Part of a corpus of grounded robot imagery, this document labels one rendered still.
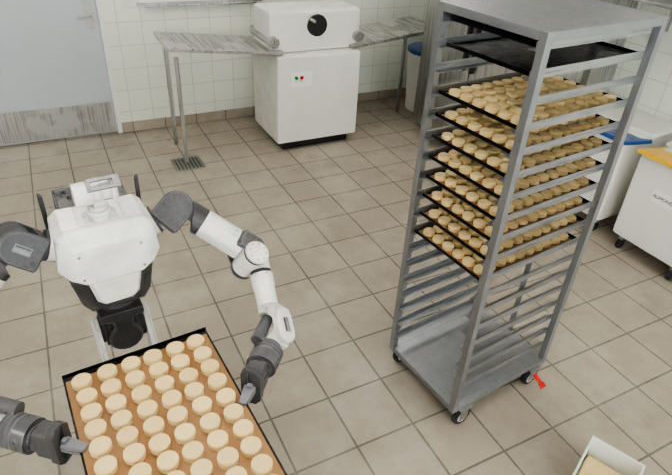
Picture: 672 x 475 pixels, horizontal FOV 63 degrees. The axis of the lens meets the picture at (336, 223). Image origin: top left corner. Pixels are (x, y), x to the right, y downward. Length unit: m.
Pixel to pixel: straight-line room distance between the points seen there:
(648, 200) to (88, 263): 3.46
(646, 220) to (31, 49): 4.88
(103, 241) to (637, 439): 2.53
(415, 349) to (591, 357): 1.03
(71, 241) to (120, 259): 0.14
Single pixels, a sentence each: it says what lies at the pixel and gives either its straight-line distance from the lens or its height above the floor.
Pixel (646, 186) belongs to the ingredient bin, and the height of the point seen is 0.55.
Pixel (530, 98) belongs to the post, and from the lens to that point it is 1.86.
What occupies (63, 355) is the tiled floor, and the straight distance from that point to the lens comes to 3.25.
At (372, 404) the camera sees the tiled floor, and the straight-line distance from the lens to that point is 2.84.
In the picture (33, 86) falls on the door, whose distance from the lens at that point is 5.49.
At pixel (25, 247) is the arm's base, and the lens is 1.66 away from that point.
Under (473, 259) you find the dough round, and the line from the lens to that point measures 2.32.
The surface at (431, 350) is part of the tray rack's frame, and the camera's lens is 2.93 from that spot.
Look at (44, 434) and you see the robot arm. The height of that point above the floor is 1.04.
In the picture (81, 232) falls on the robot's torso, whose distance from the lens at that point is 1.63.
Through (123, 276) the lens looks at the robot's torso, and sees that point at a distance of 1.71.
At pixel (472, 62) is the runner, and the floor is 1.59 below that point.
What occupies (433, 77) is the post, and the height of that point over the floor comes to 1.55.
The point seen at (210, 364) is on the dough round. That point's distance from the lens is 1.61.
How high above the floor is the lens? 2.18
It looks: 32 degrees down
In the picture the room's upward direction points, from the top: 4 degrees clockwise
